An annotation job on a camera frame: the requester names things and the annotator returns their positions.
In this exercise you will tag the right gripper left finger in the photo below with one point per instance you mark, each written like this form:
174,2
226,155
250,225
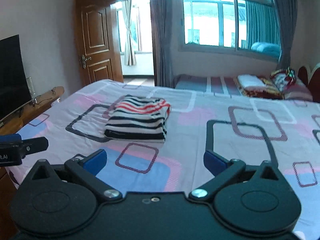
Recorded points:
58,199

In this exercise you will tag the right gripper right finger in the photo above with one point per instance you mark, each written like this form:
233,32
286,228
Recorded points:
248,199

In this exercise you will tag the striped knit sweater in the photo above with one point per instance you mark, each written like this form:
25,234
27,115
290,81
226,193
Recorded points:
138,119

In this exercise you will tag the wooden tv cabinet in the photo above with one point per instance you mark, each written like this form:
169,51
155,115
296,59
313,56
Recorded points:
13,124

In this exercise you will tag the black television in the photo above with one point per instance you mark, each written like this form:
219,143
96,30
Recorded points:
13,84

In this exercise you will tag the patterned bed sheet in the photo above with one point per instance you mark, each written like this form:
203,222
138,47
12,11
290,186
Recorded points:
285,132

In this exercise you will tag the red patterned blanket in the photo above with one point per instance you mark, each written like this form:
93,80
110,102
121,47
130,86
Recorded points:
268,92

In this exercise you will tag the folded white towel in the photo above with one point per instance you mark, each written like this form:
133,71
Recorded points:
250,81

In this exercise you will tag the checkered pillow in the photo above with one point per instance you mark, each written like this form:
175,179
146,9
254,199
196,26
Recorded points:
290,85

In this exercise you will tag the brown wooden door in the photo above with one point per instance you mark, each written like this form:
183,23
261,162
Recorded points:
95,31

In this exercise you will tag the red white headboard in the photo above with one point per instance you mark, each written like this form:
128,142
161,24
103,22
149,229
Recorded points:
311,78

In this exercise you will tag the beige balcony curtain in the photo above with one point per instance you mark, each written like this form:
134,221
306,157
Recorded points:
129,52

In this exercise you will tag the grey right curtain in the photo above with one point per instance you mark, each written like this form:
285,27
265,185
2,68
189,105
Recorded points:
287,18

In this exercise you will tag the grey curtain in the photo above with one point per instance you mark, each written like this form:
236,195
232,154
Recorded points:
161,17
287,18

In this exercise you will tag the grey left curtain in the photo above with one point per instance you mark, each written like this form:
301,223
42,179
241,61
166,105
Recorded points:
161,17

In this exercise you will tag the metal door handle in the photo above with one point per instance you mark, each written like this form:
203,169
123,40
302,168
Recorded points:
83,61

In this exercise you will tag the window with frame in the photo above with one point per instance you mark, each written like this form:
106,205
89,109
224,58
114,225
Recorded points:
231,25

